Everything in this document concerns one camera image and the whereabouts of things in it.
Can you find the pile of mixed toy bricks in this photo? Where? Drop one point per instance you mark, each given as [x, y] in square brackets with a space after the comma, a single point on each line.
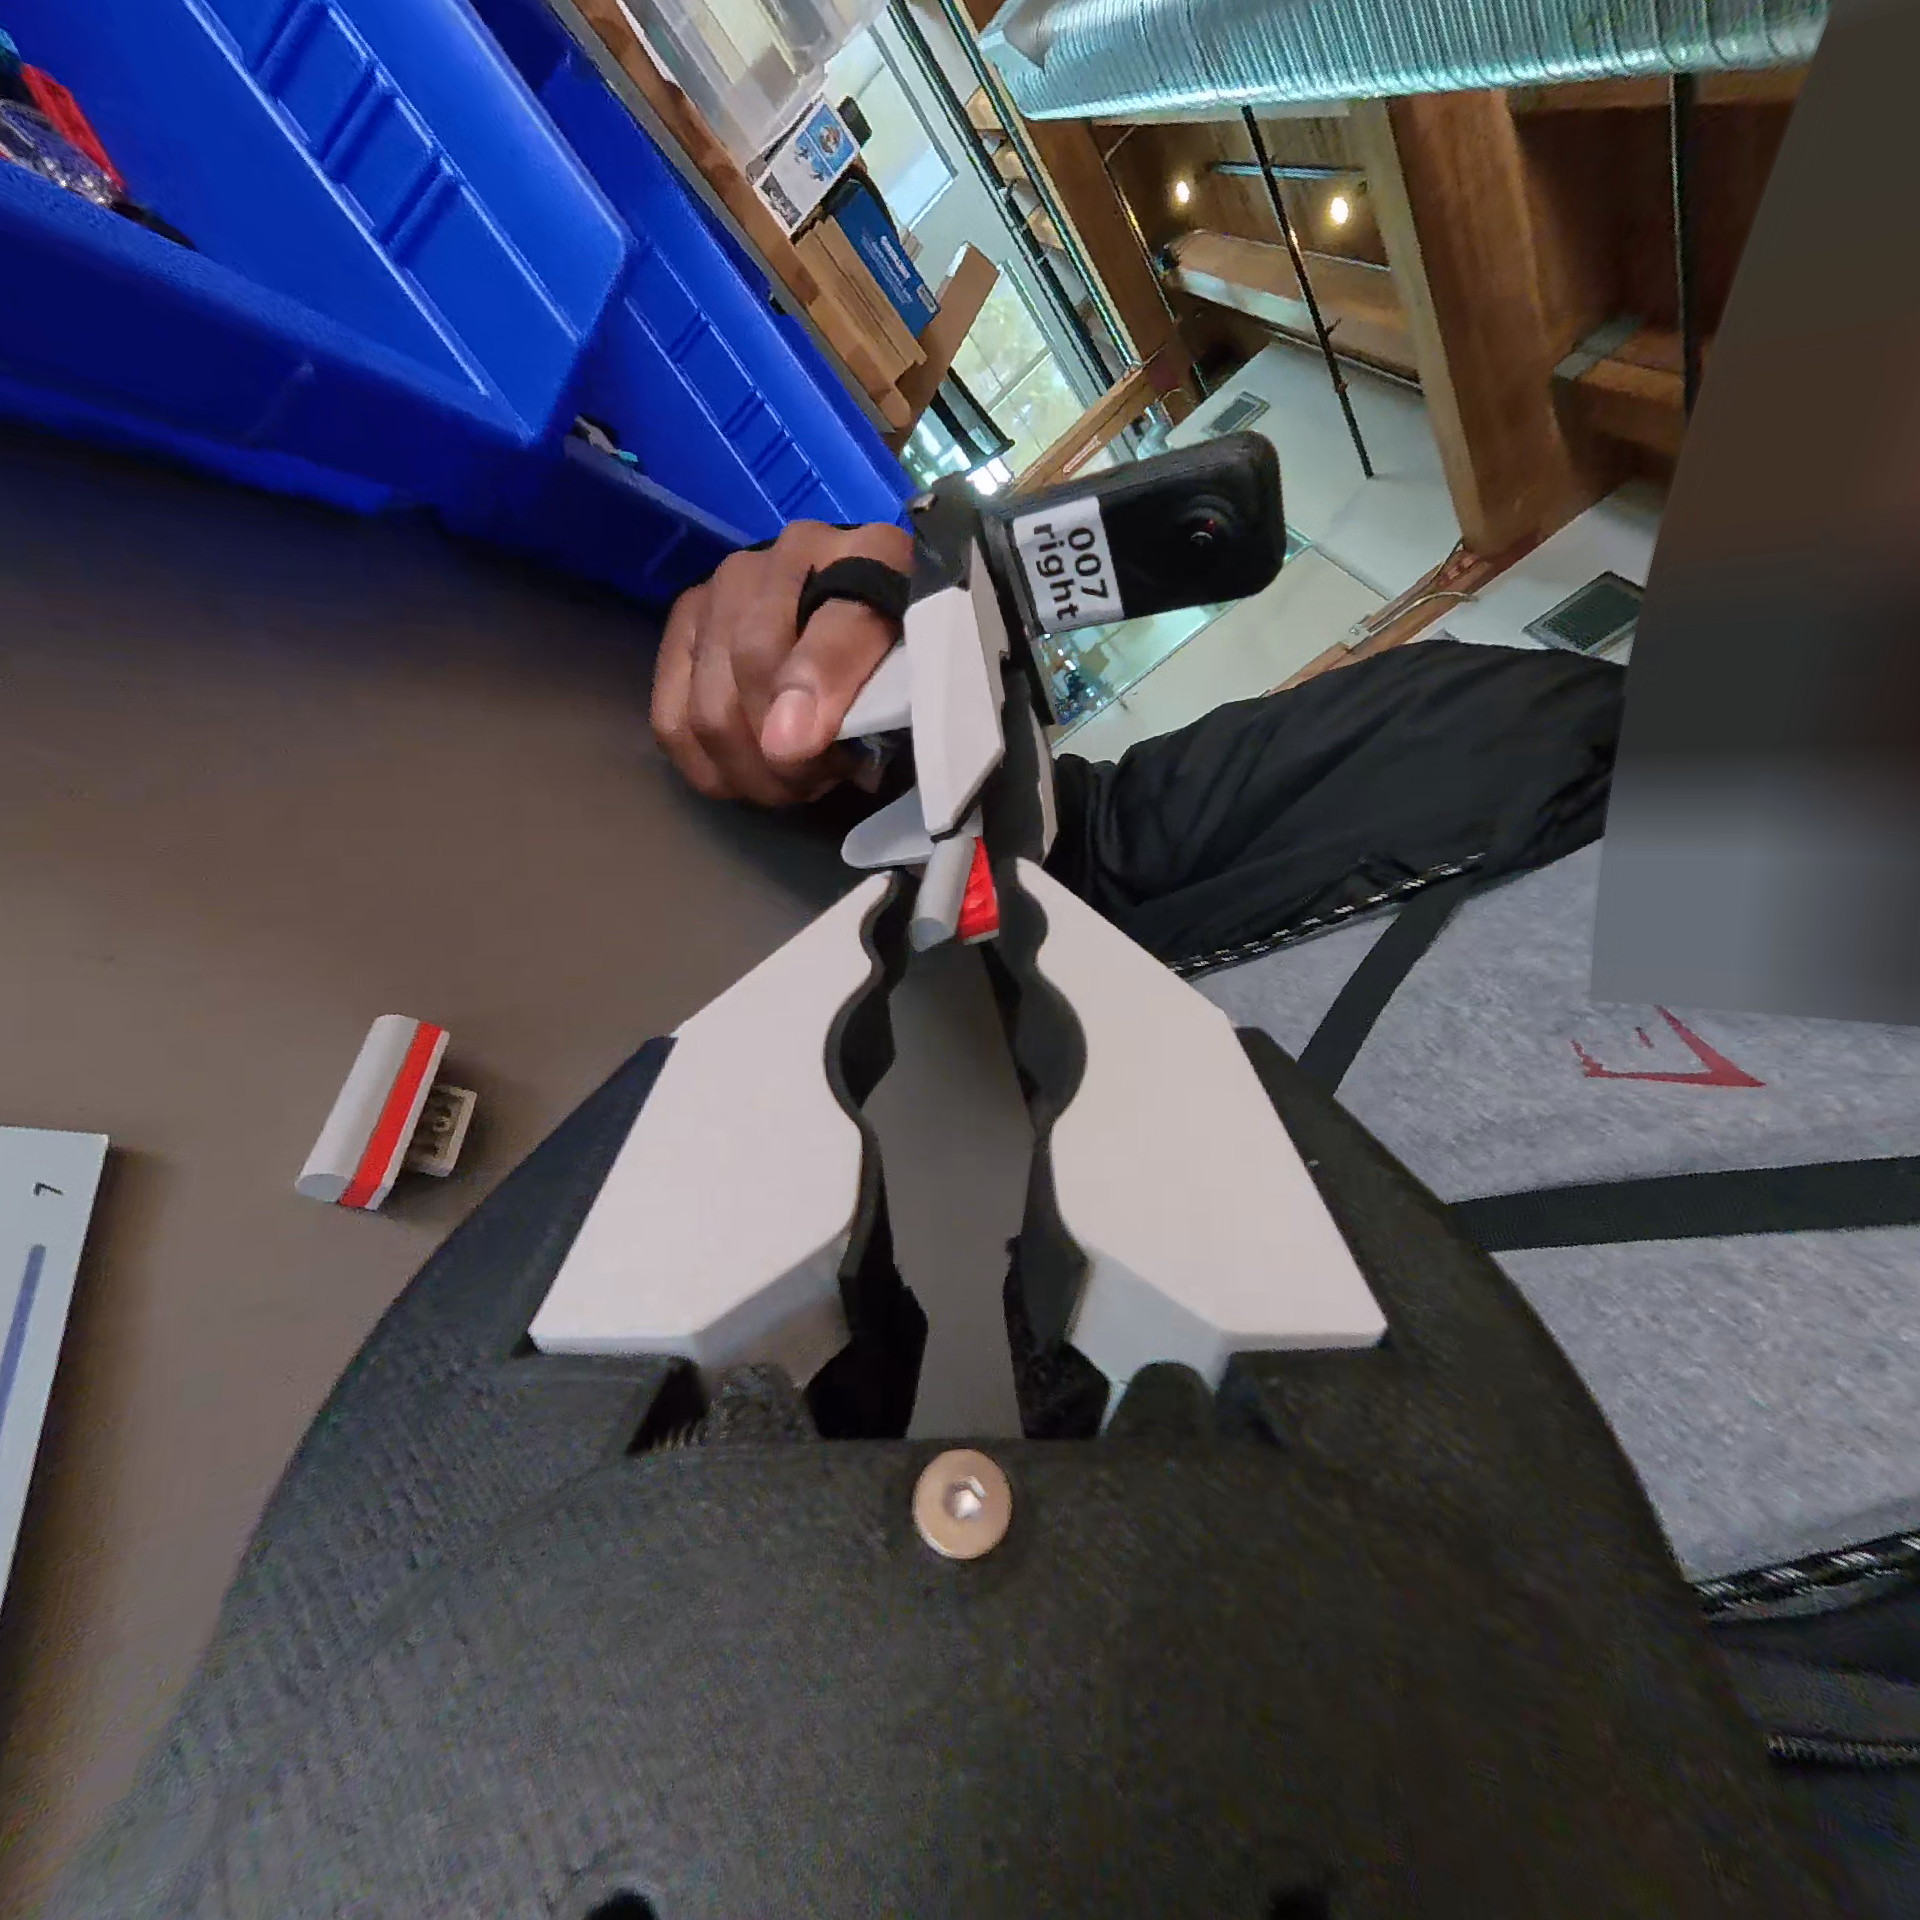
[52, 143]

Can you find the person's right forearm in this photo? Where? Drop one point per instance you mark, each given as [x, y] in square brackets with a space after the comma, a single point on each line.
[1350, 781]

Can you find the person's torso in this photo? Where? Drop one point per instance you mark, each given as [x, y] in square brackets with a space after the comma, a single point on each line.
[1650, 1349]

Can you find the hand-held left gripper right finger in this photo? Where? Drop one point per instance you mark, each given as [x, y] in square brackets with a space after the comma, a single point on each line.
[1215, 1184]

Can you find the silver ventilation duct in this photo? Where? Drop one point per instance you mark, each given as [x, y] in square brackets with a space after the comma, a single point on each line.
[1350, 44]

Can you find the dark blue box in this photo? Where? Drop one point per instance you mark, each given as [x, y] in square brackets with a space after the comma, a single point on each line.
[891, 264]

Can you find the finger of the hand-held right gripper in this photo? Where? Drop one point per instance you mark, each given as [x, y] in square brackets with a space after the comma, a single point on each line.
[1035, 796]
[953, 705]

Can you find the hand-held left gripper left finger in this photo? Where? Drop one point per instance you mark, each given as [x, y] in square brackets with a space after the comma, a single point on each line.
[705, 1184]

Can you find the pale blue instruction booklet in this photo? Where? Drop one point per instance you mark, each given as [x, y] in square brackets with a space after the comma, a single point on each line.
[44, 1276]

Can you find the grey desk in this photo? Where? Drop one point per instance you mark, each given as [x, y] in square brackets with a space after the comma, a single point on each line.
[375, 827]

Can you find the blue storage bin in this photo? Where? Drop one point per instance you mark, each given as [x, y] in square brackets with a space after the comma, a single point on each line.
[720, 390]
[300, 300]

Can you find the grey red brick assembly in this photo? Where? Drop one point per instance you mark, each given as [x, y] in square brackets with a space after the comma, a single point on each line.
[368, 1109]
[937, 901]

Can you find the person's right hand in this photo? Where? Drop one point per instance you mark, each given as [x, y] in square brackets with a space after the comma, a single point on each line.
[720, 675]

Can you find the small printed box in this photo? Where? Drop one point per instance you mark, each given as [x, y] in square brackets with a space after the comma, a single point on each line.
[810, 158]

